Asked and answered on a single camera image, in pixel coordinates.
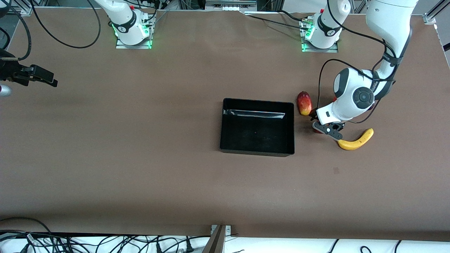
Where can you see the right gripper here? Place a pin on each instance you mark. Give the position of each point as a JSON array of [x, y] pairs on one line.
[[14, 74]]

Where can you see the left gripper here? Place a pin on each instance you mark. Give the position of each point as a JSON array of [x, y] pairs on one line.
[[313, 113]]

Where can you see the yellow banana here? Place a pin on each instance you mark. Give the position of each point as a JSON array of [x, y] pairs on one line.
[[355, 144]]

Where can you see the black plastic box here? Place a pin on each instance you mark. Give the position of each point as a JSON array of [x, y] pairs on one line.
[[256, 137]]

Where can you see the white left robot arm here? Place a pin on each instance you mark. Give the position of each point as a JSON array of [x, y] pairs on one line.
[[390, 21]]

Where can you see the red yellow mango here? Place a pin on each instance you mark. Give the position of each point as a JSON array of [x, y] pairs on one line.
[[304, 103]]

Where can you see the grey power strip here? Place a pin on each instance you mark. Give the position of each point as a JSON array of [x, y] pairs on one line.
[[230, 4]]

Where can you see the grey metal beam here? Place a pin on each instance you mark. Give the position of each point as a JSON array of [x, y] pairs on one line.
[[216, 244]]

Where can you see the aluminium frame profile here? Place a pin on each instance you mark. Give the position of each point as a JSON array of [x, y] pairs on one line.
[[24, 10], [430, 17]]

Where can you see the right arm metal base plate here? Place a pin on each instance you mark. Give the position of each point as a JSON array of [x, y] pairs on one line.
[[133, 46]]

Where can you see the small metal bracket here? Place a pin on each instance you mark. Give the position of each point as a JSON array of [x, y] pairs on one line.
[[228, 230]]

